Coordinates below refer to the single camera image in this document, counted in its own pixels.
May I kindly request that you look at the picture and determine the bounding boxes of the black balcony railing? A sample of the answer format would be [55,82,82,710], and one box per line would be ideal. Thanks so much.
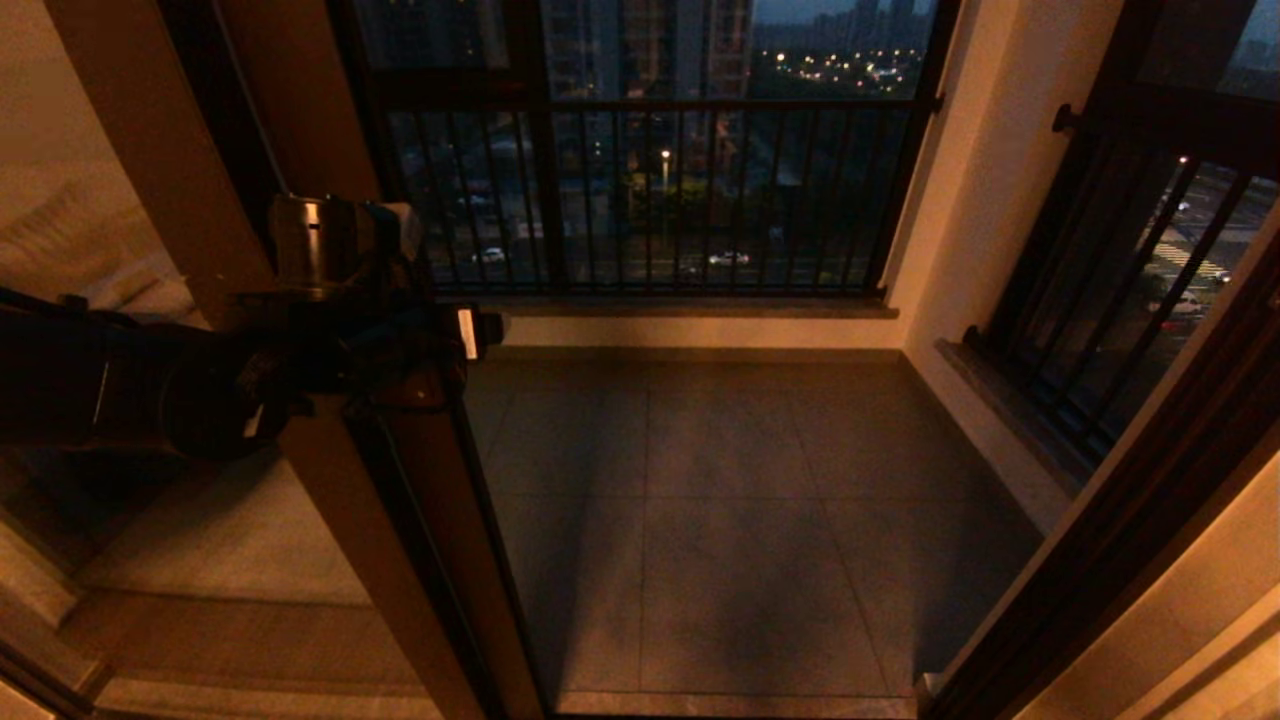
[965,0,1280,471]
[345,0,946,299]

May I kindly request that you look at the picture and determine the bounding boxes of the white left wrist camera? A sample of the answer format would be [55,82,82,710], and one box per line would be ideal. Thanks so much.
[375,200,426,261]

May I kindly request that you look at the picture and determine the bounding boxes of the brown framed fixed glass panel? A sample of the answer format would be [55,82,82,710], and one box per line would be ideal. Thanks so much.
[0,0,491,720]

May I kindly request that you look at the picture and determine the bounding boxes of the brown framed sliding glass door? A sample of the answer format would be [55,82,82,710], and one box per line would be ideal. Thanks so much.
[160,0,549,720]

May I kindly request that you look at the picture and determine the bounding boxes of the dark brown door jamb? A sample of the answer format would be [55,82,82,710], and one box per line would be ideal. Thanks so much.
[915,200,1280,720]

